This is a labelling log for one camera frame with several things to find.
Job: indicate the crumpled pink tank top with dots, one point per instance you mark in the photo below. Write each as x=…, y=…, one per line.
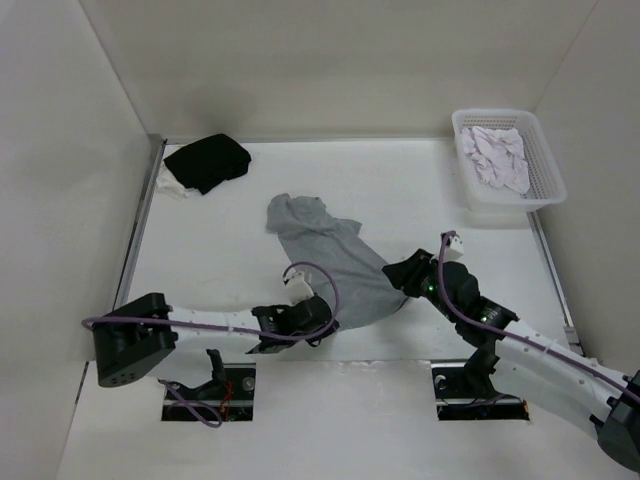
x=498, y=156

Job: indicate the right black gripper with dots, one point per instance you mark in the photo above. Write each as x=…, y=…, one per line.
x=404, y=275

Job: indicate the grey tank top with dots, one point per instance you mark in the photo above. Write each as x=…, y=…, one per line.
x=309, y=233

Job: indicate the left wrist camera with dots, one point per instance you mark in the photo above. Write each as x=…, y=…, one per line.
x=296, y=286

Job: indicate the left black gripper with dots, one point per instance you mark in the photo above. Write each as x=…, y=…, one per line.
x=331, y=328

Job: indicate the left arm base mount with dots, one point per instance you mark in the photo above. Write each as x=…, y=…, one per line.
x=226, y=394

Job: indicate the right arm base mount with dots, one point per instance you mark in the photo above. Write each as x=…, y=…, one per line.
x=464, y=392

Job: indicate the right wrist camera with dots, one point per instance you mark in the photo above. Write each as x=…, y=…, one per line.
x=451, y=248

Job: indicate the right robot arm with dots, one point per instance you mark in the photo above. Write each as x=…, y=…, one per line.
x=519, y=361

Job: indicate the left metal table rail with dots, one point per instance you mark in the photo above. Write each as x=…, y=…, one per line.
x=157, y=144

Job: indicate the folded white tank top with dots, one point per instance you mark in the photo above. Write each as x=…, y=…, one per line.
x=166, y=183

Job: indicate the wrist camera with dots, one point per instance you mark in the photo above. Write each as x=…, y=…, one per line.
x=451, y=248
x=296, y=286

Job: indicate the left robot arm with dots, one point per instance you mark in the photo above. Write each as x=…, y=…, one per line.
x=133, y=340

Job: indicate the white plastic basket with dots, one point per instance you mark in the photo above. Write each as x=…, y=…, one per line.
x=547, y=185

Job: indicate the folded black tank top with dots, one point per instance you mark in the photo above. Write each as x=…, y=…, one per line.
x=208, y=162

